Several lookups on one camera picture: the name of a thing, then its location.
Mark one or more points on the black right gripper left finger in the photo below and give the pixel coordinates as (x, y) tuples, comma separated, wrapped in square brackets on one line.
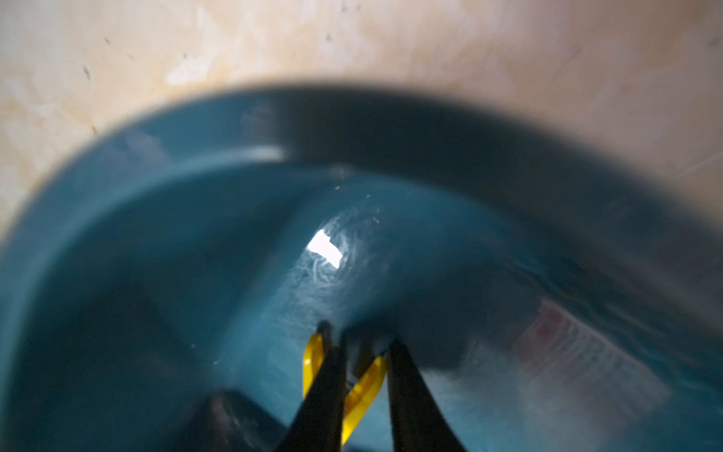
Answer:
[(318, 424)]

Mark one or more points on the yellow clothespin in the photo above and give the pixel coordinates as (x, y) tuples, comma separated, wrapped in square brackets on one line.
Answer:
[(359, 396)]

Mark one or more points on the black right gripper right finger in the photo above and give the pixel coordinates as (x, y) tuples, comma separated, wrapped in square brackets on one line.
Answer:
[(417, 422)]

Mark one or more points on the teal plastic storage box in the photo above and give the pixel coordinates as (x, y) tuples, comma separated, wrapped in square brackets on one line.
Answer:
[(159, 292)]

